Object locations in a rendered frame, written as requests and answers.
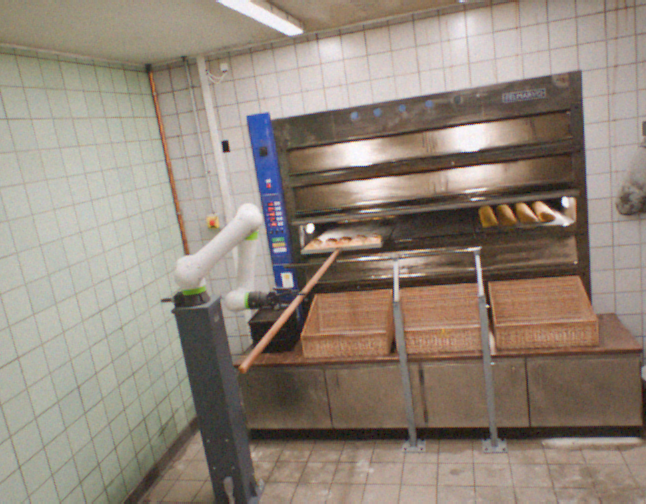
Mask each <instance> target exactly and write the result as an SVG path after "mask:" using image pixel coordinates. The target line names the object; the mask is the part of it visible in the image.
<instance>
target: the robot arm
mask: <svg viewBox="0 0 646 504"><path fill-rule="evenodd" d="M261 224H262V216H261V214H260V211H259V209H258V208H257V207H256V206H255V205H252V204H244V205H242V206H241V207H240V208H239V209H238V211H237V215H236V216H235V217H234V219H233V220H232V221H231V223H230V224H229V225H228V226H226V227H225V228H224V229H223V230H222V231H221V232H220V233H219V234H218V235H217V236H216V237H215V238H214V239H213V240H212V241H210V242H209V244H208V245H207V246H206V247H204V248H202V249H201V250H200V251H199V252H197V253H196V254H195V255H189V256H185V257H181V258H179V259H178V260H177V261H176V270H175V272H174V280H175V282H176V284H177V286H178V287H180V289H181V291H180V292H177V293H176V294H174V296H172V297H171V298H163V299H162V300H161V301H162V303H163V302H172V303H174V306H180V305H183V306H187V308H190V306H197V305H201V304H205V303H207V302H209V301H210V300H211V296H210V295H209V294H208V292H207V289H206V279H204V276H206V275H207V274H208V273H209V272H210V271H211V269H212V268H213V267H214V266H215V265H216V263H217V262H218V261H219V260H220V259H221V258H222V257H223V256H225V255H226V254H228V253H229V252H230V251H231V250H232V249H233V248H235V247H236V246H237V254H238V269H237V281H236V290H235V291H232V292H230V293H229V294H228V295H226V296H225V298H224V305H225V308H226V309H228V310H229V311H231V312H234V313H237V312H240V311H245V310H258V309H262V308H265V307H272V308H274V309H275V312H278V311H280V310H287V308H288V307H289V305H290V304H292V303H293V301H290V300H282V299H280V298H279V297H281V296H286V295H292V296H297V295H306V293H307V292H299V291H293V290H292V288H285V287H275V286H273V287H272V291H269V292H261V291H255V286H254V272H255V258H256V250H257V244H258V236H259V228H260V227H261ZM274 291H288V292H284V293H278V294H277V293H275V292H274ZM277 304H289V305H283V307H276V305H277Z"/></svg>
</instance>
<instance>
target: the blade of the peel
mask: <svg viewBox="0 0 646 504"><path fill-rule="evenodd" d="M381 236H382V239H381V242H380V244H368V245H358V246H346V247H342V248H343V251H346V250H358V249H368V248H380V247H382V245H383V242H384V240H385V238H386V236H387V235H381ZM336 248H337V247H335V248H324V249H313V250H305V248H304V249H303V250H301V254H311V253H323V252H335V249H336Z"/></svg>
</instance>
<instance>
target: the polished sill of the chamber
mask: <svg viewBox="0 0 646 504"><path fill-rule="evenodd" d="M576 230H577V228H576V224H575V223H567V224H557V225H546V226H535V227H524V228H513V229H502V230H491V231H481V232H469V233H459V234H447V235H436V236H425V237H414V238H403V239H392V240H384V242H383V245H382V247H380V248H368V249H358V250H346V251H342V252H347V251H359V250H370V249H382V248H393V247H405V246H417V245H427V244H439V242H450V241H462V240H473V239H485V238H496V237H508V236H519V235H530V234H541V233H553V232H564V231H576Z"/></svg>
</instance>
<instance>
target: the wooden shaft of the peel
mask: <svg viewBox="0 0 646 504"><path fill-rule="evenodd" d="M339 253H340V250H336V251H335V252H334V254H332V255H331V256H330V257H329V258H328V260H327V261H326V262H325V263H324V265H323V267H322V268H321V269H320V270H319V271H318V273H317V274H316V275H315V276H314V277H313V279H311V280H310V281H309V282H308V283H307V286H306V287H305V288H304V289H303V291H302V292H307V293H308V292H309V291H310V289H311V288H313V287H314V286H315V283H316V282H317V281H318V280H319V278H320V277H321V276H322V274H323V273H324V272H325V271H326V269H327V268H328V267H329V266H330V263H331V262H332V261H334V259H335V258H336V257H337V256H338V254H339ZM307 293H306V295H307ZM306 295H298V297H297V298H296V299H295V300H294V301H293V303H292V304H290V305H289V307H288V308H287V310H286V311H285V312H284V313H283V314H282V316H281V317H280V318H279V319H278V320H277V322H276V323H275V324H274V325H273V328H272V329H271V330H270V331H268V332H267V334H266V335H265V336H264V337H263V338H262V340H261V341H260V342H259V343H258V344H257V346H256V347H255V349H254V350H253V351H252V353H251V354H250V355H249V356H247V357H246V359H245V360H244V361H243V362H242V364H241V365H240V366H239V368H238V371H239V373H241V374H244V373H245V372H246V371H248V370H249V367H250V366H251V365H252V364H253V362H254V361H255V360H256V359H257V357H258V356H259V355H260V353H261V352H262V351H263V350H264V347H265V346H266V345H267V344H268V342H270V341H271V340H272V338H273V337H274V336H275V335H276V333H277V332H278V331H279V330H280V328H281V326H282V325H283V323H284V322H285V321H286V320H287V318H288V317H289V316H290V315H292V313H293V312H294V311H295V309H296V308H297V307H298V305H299V303H300V302H301V301H302V300H303V298H304V297H305V296H306Z"/></svg>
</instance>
